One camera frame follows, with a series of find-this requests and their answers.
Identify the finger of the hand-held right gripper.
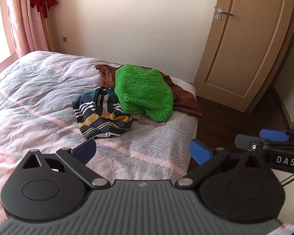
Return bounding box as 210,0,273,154
259,129,294,142
235,134,263,150

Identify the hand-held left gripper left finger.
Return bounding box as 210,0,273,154
22,138,111,189

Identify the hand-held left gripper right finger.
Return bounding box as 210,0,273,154
175,138,272,189

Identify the green knit sweater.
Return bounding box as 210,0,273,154
114,64,174,122

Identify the striped shirt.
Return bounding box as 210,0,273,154
72,88,133,139

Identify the brown garment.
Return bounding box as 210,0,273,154
95,64,204,118

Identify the mauve cloth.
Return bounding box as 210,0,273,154
131,112,172,127

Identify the pink grey herringbone quilt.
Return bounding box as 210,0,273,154
0,51,198,223

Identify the wooden door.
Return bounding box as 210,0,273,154
193,0,294,113

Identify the bamboo coat rack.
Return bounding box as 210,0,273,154
38,0,55,52

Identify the pink curtain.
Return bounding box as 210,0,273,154
0,0,51,59

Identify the wooden door frame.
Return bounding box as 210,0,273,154
245,0,294,114

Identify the silver door handle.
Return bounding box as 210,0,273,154
216,8,234,20

